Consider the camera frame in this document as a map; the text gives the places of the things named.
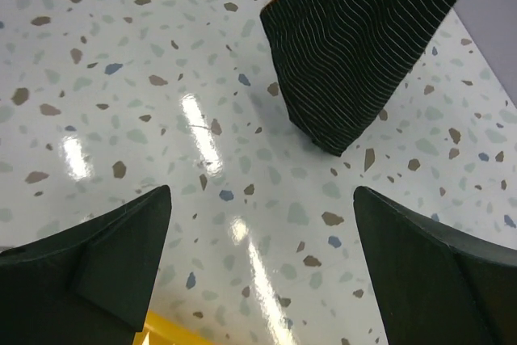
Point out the yellow plastic tray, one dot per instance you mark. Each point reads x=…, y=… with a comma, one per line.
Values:
x=160, y=331

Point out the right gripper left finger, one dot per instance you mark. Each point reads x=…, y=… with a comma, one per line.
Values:
x=89, y=284

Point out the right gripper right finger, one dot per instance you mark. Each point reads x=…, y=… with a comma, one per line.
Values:
x=435, y=284

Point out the black pinstriped underwear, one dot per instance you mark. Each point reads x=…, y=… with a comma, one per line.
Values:
x=338, y=62

